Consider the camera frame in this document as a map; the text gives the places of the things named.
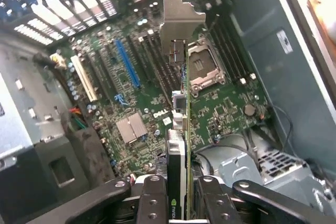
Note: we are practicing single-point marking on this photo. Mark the green motherboard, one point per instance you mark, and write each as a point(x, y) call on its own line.
point(223, 108)

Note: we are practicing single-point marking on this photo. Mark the blue expansion slot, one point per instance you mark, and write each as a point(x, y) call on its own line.
point(128, 64)

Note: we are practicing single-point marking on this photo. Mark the perforated silver drive cage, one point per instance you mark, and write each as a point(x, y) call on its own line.
point(275, 163)

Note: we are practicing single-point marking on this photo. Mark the black plastic fan shroud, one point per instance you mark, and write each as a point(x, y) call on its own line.
point(65, 155)

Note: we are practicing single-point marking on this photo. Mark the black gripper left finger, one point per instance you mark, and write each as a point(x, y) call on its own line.
point(153, 203)

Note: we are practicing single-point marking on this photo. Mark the black open PC case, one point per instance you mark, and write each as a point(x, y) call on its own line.
point(275, 58)

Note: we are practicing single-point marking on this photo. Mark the grey power supply unit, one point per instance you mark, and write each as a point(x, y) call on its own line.
point(21, 103)

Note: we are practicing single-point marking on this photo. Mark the white expansion slot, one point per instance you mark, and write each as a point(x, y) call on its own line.
point(84, 78)

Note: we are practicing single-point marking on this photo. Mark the RAM slot with black latches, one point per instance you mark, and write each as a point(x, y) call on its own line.
point(224, 52)
point(235, 49)

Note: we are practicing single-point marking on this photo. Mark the black expansion slot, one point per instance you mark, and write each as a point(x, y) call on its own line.
point(139, 60)

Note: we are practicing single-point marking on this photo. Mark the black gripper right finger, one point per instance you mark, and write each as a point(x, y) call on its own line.
point(215, 205)

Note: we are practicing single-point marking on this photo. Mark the RAM slot with white latches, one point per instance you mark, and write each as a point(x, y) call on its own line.
point(164, 61)
point(240, 48)
point(229, 51)

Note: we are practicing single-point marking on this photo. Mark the silver chipset heatsink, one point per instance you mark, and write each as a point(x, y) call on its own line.
point(131, 127)

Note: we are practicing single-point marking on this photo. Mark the round coin battery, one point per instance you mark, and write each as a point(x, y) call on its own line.
point(249, 109)

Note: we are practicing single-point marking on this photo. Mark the metal CPU socket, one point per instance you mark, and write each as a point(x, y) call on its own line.
point(207, 64)

